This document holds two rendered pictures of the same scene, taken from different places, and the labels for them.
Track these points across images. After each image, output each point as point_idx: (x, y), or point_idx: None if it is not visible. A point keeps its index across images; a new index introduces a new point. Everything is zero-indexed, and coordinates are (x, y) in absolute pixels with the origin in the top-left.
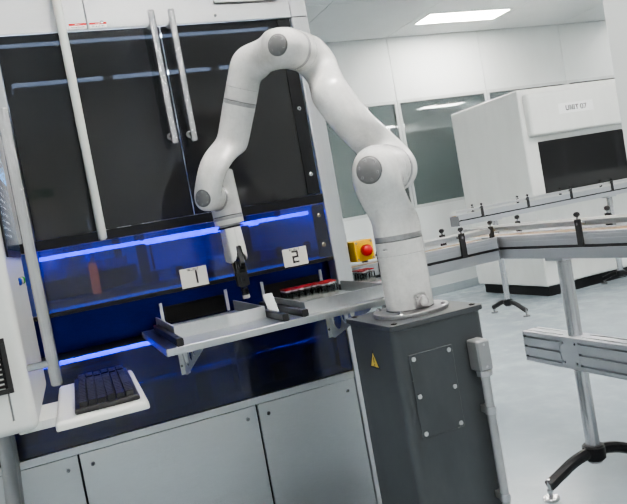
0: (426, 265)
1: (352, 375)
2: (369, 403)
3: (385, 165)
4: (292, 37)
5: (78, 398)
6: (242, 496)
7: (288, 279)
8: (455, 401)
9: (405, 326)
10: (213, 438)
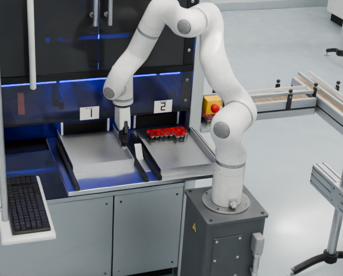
0: (242, 182)
1: (182, 185)
2: (185, 241)
3: (232, 131)
4: (195, 25)
5: (11, 215)
6: (93, 246)
7: (154, 114)
8: (235, 264)
9: (217, 224)
10: (81, 212)
